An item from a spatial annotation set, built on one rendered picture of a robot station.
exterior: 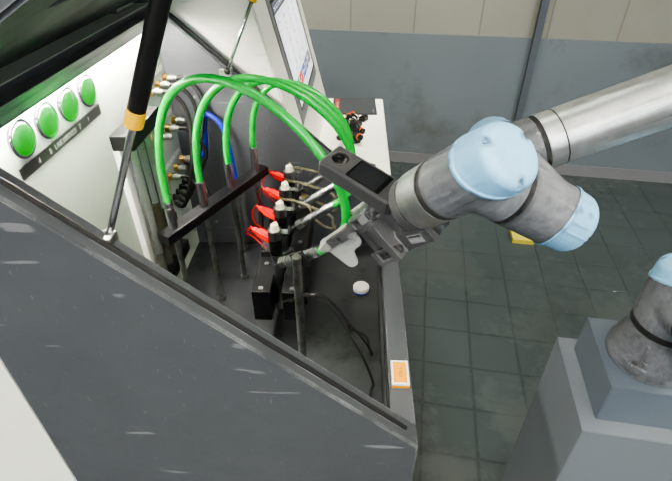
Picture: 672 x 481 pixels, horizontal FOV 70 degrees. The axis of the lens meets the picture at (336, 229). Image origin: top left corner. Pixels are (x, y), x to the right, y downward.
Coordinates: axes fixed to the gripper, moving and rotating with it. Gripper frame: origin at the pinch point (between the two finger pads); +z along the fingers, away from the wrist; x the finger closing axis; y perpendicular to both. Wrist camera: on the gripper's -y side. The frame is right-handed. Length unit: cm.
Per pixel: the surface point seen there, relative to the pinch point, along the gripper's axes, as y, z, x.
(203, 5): -51, 24, 26
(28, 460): -5, 36, -53
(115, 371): -6.8, 8.6, -35.6
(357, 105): -16, 73, 84
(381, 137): -3, 55, 67
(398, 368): 26.1, 7.8, -4.9
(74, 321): -15.0, 2.9, -35.0
